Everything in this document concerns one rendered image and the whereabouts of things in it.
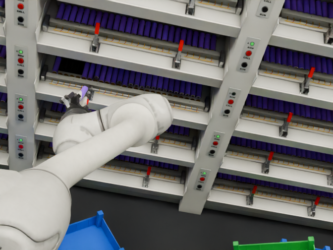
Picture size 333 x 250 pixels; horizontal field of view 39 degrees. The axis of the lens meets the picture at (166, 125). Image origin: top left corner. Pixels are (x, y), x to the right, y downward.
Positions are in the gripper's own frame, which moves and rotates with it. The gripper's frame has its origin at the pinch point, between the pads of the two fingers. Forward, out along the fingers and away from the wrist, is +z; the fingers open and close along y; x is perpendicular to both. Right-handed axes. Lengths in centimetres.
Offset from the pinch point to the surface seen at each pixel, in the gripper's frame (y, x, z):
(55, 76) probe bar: 7.5, 5.5, 21.0
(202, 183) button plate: -61, -8, 21
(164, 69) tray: -11.1, -25.5, 7.1
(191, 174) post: -54, -7, 21
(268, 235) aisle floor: -99, -15, 20
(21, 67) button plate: 17.5, 10.5, 15.5
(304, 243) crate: -97, -25, 3
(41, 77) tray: 10.0, 9.3, 20.8
